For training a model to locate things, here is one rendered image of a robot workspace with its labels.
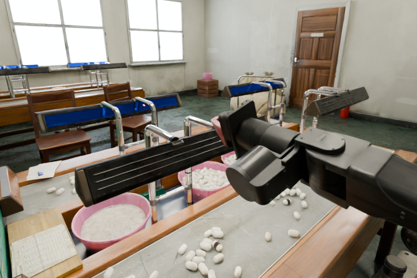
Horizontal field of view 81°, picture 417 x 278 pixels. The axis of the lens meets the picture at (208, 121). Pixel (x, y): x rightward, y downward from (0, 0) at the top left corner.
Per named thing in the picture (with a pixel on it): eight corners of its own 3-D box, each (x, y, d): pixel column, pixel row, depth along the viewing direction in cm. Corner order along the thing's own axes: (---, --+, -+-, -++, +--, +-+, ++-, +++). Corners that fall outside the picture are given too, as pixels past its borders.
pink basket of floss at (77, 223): (161, 214, 102) (160, 195, 99) (136, 270, 77) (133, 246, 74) (101, 209, 105) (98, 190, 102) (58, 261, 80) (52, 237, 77)
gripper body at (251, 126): (233, 160, 46) (262, 176, 41) (219, 114, 42) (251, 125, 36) (256, 142, 49) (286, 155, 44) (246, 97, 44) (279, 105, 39)
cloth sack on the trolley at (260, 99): (288, 115, 417) (290, 93, 406) (264, 124, 366) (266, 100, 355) (259, 109, 454) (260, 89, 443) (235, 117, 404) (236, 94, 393)
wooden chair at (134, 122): (138, 164, 290) (130, 88, 263) (110, 157, 307) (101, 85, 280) (159, 151, 328) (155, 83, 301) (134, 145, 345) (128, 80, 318)
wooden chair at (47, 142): (49, 195, 231) (28, 100, 204) (43, 177, 262) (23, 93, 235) (98, 179, 258) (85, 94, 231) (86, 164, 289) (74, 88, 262)
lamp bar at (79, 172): (273, 136, 87) (274, 116, 85) (85, 209, 48) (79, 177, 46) (255, 130, 93) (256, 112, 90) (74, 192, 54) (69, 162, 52)
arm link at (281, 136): (315, 158, 38) (313, 128, 35) (288, 185, 35) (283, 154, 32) (279, 144, 43) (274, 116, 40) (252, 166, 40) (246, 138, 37)
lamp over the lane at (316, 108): (368, 99, 147) (371, 87, 145) (319, 118, 108) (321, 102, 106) (354, 97, 153) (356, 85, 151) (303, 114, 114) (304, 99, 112)
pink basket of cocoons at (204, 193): (242, 185, 123) (242, 168, 121) (219, 216, 101) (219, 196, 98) (197, 172, 135) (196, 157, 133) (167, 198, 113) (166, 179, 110)
